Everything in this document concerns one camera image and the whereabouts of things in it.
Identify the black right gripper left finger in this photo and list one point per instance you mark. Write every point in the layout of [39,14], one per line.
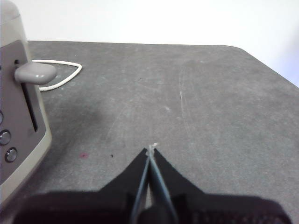
[130,177]

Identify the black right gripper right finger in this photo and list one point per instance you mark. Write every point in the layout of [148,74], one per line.
[172,179]

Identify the grey toaster lever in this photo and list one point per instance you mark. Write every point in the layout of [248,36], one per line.
[37,73]

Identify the cream two-slot toaster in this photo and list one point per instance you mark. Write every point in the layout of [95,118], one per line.
[16,109]

